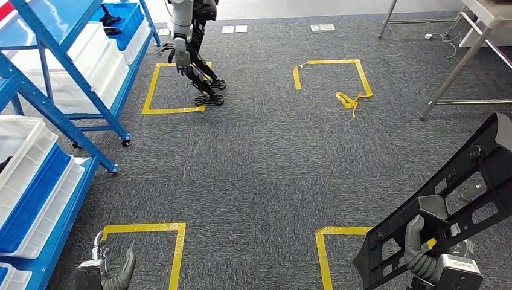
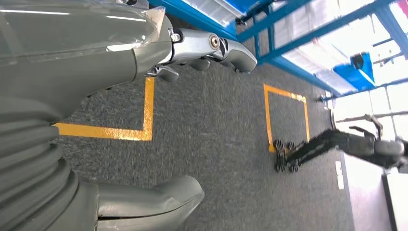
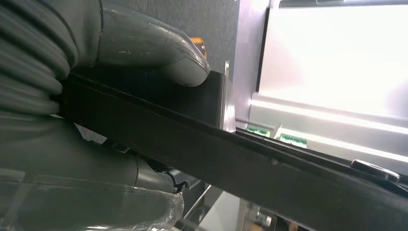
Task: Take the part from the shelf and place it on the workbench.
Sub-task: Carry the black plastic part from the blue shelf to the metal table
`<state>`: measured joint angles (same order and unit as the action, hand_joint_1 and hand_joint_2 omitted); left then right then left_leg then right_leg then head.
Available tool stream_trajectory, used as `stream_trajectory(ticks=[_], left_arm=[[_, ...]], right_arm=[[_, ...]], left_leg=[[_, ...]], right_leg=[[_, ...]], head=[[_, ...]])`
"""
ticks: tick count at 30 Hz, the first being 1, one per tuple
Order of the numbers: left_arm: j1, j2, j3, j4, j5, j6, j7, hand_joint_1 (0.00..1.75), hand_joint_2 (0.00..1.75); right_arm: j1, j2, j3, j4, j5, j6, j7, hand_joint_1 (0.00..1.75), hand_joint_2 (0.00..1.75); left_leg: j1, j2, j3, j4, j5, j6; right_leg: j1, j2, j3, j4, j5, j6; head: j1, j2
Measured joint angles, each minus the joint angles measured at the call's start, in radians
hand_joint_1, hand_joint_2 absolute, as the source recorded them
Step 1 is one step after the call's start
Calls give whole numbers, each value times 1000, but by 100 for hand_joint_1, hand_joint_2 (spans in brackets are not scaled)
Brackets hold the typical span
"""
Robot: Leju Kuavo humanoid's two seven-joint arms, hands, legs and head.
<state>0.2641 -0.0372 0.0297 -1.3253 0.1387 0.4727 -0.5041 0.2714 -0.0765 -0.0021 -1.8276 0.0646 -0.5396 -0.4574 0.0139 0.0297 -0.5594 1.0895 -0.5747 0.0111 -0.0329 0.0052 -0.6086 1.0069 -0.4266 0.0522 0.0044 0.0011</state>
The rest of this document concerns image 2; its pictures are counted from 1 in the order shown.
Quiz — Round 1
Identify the blue metal shelf rack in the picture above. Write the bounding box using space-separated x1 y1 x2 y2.
236 0 408 100
148 0 278 40

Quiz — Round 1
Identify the black plastic part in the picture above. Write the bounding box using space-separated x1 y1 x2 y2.
351 53 365 70

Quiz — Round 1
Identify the blue plastic crate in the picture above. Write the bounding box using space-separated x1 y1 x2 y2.
224 0 260 14
333 51 377 92

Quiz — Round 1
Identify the black stand with ribbed feet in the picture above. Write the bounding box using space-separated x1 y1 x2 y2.
273 113 408 174

